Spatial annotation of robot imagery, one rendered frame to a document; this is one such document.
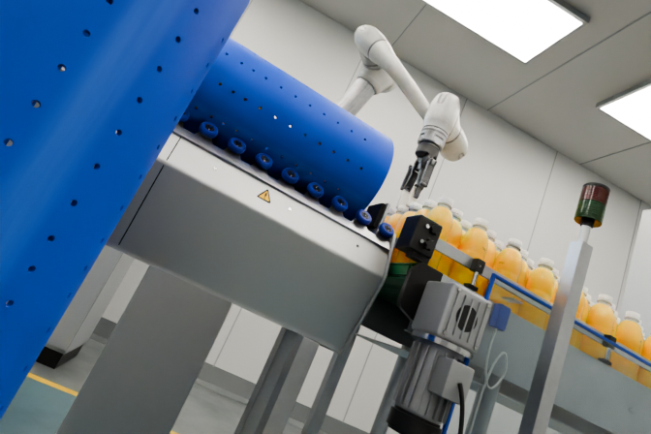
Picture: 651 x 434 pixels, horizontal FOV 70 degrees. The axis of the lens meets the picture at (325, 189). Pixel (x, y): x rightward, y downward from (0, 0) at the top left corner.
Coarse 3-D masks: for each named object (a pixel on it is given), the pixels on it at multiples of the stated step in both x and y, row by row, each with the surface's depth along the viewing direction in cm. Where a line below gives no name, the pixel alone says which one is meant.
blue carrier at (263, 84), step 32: (224, 64) 110; (256, 64) 115; (224, 96) 109; (256, 96) 111; (288, 96) 115; (320, 96) 123; (192, 128) 113; (224, 128) 112; (256, 128) 112; (288, 128) 114; (320, 128) 116; (352, 128) 121; (288, 160) 116; (320, 160) 117; (352, 160) 119; (384, 160) 122; (352, 192) 121
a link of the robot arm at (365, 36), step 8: (360, 32) 193; (368, 32) 190; (376, 32) 189; (360, 40) 191; (368, 40) 188; (376, 40) 186; (360, 48) 193; (368, 48) 187; (360, 56) 199; (368, 64) 198; (376, 64) 197
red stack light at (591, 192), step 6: (588, 186) 117; (594, 186) 116; (582, 192) 118; (588, 192) 117; (594, 192) 116; (600, 192) 115; (606, 192) 116; (582, 198) 117; (588, 198) 116; (594, 198) 115; (600, 198) 115; (606, 198) 115; (606, 204) 116
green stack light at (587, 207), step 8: (584, 200) 116; (592, 200) 115; (576, 208) 118; (584, 208) 115; (592, 208) 114; (600, 208) 114; (576, 216) 116; (584, 216) 114; (592, 216) 113; (600, 216) 114; (600, 224) 114
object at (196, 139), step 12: (180, 132) 106; (204, 144) 108; (216, 156) 108; (228, 156) 110; (240, 168) 110; (252, 168) 112; (264, 180) 111; (276, 180) 114; (288, 192) 113; (312, 204) 115; (336, 216) 118; (348, 228) 118; (360, 228) 120; (372, 240) 120; (384, 240) 122
